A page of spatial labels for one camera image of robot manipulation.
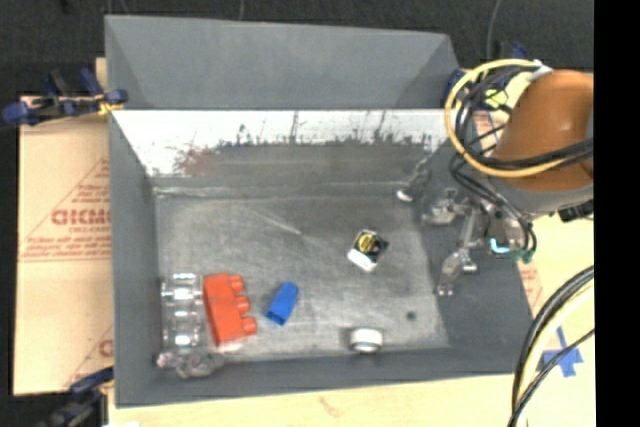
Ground silver round metal cap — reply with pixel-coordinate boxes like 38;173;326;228
347;326;386;355

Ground blue plastic cap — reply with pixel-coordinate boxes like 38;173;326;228
264;281;301;328

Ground red toy building brick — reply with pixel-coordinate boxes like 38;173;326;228
201;272;259;348

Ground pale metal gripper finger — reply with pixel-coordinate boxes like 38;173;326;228
421;199;474;227
436;248;480;298

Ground black yellow white small box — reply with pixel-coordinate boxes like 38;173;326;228
346;228;391;273

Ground grey metal bin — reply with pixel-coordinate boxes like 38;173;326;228
103;14;535;407

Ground black cylinder on white bracket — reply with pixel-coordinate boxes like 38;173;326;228
557;200;595;224

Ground clear crumpled plastic piece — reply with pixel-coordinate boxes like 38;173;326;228
153;348;227;380

